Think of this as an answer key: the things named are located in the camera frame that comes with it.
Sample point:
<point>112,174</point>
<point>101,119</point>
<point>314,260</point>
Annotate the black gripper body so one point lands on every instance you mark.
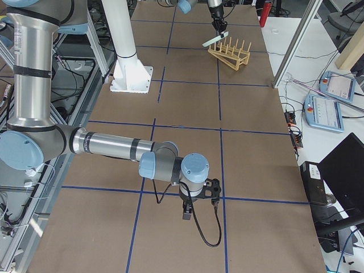
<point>215,12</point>
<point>187,201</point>

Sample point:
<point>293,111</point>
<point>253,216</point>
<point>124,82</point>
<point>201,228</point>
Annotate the light green ceramic plate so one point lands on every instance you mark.
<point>215,39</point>

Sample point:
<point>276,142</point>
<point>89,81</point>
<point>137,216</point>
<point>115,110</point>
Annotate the wooden dish rack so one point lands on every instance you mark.
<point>233,55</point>

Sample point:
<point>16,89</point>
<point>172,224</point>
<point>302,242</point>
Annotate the red water bottle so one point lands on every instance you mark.
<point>265,13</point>

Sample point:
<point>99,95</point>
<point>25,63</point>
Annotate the black power strip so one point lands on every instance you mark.
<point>295,133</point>

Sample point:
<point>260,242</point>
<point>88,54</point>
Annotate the far teach pendant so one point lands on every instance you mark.
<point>338,85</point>

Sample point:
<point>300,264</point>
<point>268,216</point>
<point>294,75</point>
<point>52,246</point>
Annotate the teach pendant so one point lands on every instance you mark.
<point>323,113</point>
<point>338,85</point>

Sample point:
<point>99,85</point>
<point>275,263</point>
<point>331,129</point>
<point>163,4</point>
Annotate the near teach pendant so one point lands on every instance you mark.
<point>323,113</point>

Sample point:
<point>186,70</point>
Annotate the black laptop computer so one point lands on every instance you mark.
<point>342,171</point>

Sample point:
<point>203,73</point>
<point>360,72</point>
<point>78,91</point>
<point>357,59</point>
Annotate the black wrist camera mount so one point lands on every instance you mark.
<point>210,190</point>

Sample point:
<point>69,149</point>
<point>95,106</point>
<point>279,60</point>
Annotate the aluminium frame post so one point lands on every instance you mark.
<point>308,15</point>

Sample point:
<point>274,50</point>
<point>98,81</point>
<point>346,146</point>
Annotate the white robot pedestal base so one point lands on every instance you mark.
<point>130,75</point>

